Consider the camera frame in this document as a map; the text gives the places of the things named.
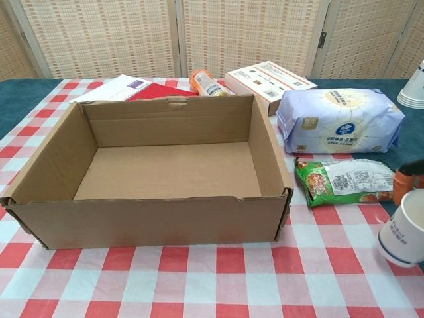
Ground silver right hand orange fingertips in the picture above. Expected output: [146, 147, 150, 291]
[392, 161, 424, 206]

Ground small white paper cup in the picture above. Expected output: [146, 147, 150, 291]
[377, 189, 424, 268]

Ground green snack bag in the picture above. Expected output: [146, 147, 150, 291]
[293, 157, 397, 209]

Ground pale blue tissue pack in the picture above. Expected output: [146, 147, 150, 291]
[276, 87, 406, 155]

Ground white orange carton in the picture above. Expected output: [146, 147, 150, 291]
[224, 60, 319, 117]

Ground open brown cardboard box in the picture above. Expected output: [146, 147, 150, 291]
[0, 93, 295, 250]

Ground blue table cover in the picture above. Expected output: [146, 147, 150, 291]
[0, 78, 424, 213]

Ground stack of white paper cups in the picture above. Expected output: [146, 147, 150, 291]
[396, 59, 424, 109]

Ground orange drink bottle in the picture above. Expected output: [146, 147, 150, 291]
[188, 68, 237, 97]

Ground red white checkered tablecloth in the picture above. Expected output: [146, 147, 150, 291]
[0, 76, 424, 318]

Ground red spiral notebook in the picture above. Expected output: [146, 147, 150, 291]
[69, 74, 199, 103]

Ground woven folding screen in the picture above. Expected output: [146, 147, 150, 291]
[0, 0, 424, 80]

